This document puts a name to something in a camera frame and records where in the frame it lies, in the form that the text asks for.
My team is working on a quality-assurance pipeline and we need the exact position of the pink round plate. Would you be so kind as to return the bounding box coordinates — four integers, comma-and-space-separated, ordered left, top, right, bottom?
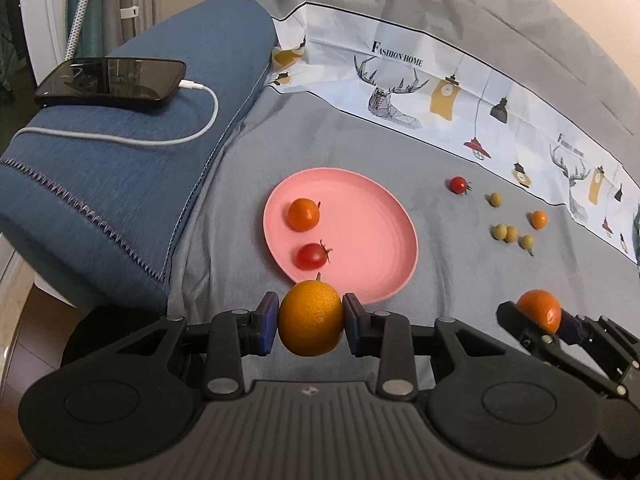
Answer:
262, 168, 419, 304

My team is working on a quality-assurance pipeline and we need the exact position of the green-yellow longan top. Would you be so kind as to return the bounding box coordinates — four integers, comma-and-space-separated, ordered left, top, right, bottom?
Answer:
488, 192, 502, 208

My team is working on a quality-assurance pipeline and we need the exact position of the green-yellow longan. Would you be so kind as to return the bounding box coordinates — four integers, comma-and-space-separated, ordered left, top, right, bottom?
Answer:
504, 226, 518, 243
491, 224, 508, 240
518, 234, 535, 256
488, 192, 502, 208

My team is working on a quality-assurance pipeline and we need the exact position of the garment steamer hose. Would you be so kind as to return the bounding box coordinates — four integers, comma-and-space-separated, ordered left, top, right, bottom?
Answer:
63, 0, 104, 61

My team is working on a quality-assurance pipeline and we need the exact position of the small orange with stem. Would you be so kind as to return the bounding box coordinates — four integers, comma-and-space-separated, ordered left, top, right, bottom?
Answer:
286, 198, 320, 232

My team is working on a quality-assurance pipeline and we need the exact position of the black smartphone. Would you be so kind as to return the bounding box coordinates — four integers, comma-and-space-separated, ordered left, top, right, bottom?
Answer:
35, 58, 186, 110

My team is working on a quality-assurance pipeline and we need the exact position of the blue sofa armrest cover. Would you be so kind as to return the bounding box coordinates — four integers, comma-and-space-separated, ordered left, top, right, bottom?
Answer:
1, 0, 276, 311

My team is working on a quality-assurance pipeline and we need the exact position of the small orange kumquat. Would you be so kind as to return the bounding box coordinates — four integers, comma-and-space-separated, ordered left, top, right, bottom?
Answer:
278, 273, 344, 358

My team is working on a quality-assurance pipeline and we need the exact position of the white charging cable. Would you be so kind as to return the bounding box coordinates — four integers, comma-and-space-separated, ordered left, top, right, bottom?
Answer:
8, 79, 220, 148

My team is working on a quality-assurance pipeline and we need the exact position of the grey printed sofa cover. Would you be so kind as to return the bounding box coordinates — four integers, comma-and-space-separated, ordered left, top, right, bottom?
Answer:
167, 0, 640, 391

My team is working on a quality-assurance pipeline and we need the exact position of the white door frame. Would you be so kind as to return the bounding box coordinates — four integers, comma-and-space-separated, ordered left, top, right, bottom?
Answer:
20, 0, 67, 84

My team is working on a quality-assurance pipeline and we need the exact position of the small orange mandarin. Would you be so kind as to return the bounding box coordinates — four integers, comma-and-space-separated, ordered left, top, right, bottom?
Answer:
515, 289, 562, 334

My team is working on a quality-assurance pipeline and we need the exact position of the red cherry tomato with stem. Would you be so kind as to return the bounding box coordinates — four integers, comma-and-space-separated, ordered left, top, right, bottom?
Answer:
294, 240, 332, 270

